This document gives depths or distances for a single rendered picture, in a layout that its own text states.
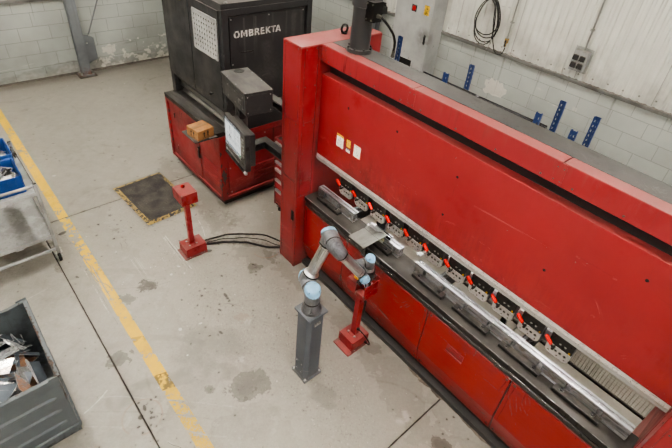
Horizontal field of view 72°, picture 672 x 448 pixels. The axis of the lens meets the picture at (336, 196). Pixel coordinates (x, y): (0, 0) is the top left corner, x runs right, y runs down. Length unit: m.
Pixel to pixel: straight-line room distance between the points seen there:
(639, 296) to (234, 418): 2.83
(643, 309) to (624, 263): 0.25
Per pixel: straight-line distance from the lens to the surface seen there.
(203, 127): 5.06
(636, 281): 2.83
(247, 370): 4.18
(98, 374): 4.40
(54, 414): 3.85
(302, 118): 3.93
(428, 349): 3.96
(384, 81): 3.33
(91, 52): 9.43
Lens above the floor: 3.49
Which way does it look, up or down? 36 degrees down
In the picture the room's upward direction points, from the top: 6 degrees clockwise
